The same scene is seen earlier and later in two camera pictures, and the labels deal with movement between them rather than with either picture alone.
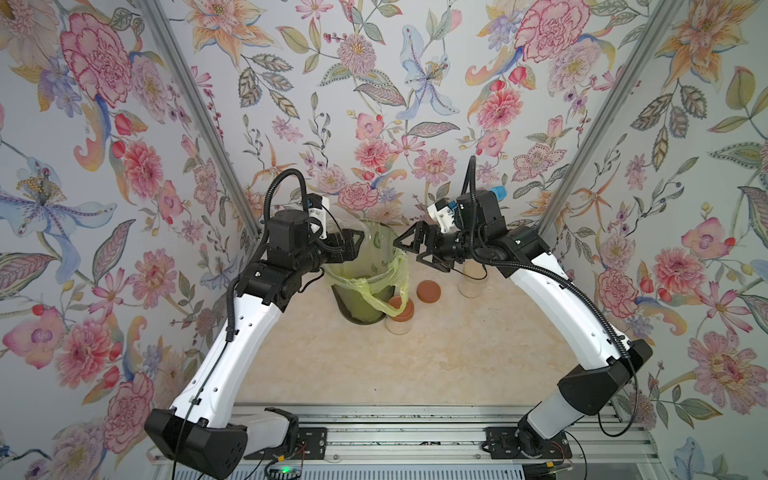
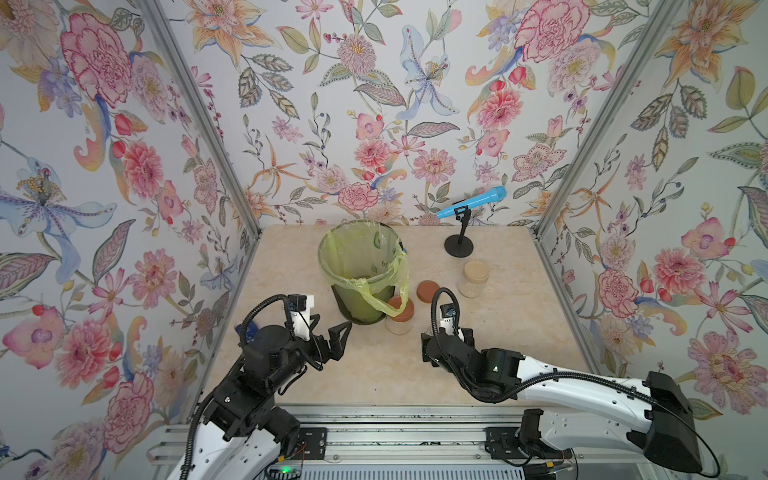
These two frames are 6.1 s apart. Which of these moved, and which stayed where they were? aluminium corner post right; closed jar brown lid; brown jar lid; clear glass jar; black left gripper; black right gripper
Moved: black left gripper; black right gripper
Stayed: clear glass jar; aluminium corner post right; closed jar brown lid; brown jar lid
